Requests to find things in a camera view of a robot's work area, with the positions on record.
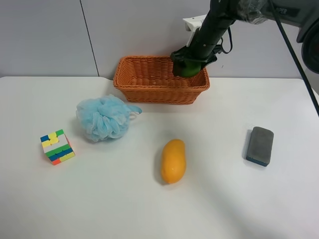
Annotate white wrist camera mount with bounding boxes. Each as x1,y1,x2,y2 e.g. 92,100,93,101
182,15,207,47

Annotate yellow mango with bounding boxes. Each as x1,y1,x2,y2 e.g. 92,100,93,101
160,139,186,184

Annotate multicoloured puzzle cube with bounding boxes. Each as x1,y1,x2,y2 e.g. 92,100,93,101
40,129,75,165

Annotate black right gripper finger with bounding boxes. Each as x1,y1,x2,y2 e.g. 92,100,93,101
200,52,217,69

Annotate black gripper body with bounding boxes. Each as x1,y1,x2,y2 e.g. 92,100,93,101
186,10,235,60

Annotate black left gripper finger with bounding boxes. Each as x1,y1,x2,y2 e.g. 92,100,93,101
170,47,190,77

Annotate black cable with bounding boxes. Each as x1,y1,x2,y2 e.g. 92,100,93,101
268,0,319,114

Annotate orange woven basket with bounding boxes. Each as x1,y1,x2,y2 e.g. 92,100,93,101
113,56,210,105

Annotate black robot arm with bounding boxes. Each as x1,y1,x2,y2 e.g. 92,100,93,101
170,0,319,77

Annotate blue mesh bath pouf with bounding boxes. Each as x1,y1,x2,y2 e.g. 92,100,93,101
76,95,142,142

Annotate green lemon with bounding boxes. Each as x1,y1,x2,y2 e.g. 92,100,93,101
180,61,201,78

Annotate grey blue board eraser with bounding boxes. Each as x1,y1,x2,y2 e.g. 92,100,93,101
246,126,274,167

